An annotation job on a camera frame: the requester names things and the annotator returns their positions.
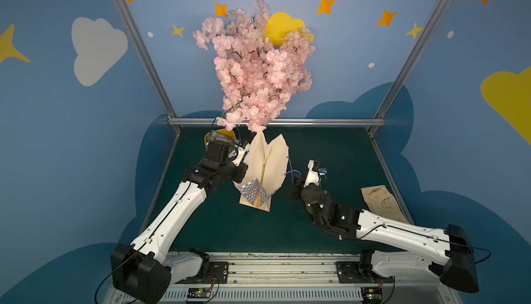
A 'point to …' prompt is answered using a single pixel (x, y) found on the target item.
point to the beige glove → (379, 200)
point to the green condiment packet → (215, 135)
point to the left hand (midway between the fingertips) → (245, 162)
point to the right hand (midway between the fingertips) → (297, 174)
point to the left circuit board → (198, 293)
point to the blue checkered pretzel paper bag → (267, 164)
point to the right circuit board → (372, 295)
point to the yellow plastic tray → (228, 133)
